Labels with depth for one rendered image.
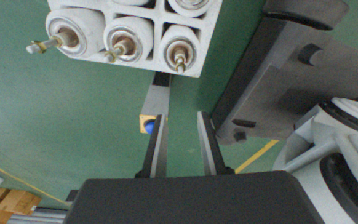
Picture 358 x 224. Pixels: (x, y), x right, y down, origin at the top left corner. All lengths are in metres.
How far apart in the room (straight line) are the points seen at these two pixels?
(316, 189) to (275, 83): 0.32
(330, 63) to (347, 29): 0.27
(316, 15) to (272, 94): 0.23
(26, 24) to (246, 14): 0.82
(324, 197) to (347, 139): 0.12
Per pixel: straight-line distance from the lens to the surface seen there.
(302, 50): 0.45
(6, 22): 0.84
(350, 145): 0.33
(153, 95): 0.38
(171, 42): 0.28
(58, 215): 5.49
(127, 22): 0.30
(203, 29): 0.36
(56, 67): 0.80
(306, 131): 0.56
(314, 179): 0.29
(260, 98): 0.51
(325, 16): 0.48
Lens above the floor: 0.53
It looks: 48 degrees down
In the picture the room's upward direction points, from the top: 179 degrees clockwise
